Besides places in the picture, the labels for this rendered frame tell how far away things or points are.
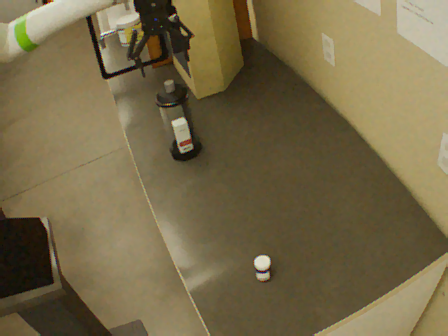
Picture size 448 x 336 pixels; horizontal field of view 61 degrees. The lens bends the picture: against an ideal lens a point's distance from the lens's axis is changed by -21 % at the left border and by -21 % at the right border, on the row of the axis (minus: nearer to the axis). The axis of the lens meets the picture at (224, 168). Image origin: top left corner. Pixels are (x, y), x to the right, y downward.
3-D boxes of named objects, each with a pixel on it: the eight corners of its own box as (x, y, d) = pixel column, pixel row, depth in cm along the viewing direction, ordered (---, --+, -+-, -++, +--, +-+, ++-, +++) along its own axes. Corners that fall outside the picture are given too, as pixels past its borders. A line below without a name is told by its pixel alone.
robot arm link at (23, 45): (-17, 67, 102) (-18, 31, 102) (9, 71, 114) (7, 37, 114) (23, 42, 97) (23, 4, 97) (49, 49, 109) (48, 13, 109)
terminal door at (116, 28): (169, 59, 189) (152, -17, 162) (103, 80, 187) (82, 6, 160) (169, 58, 190) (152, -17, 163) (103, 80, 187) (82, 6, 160)
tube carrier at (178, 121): (195, 132, 154) (183, 80, 140) (206, 151, 146) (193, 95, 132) (164, 144, 152) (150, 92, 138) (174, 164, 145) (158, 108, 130)
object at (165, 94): (182, 87, 141) (178, 70, 136) (191, 101, 134) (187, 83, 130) (154, 98, 139) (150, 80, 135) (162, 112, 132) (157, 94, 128)
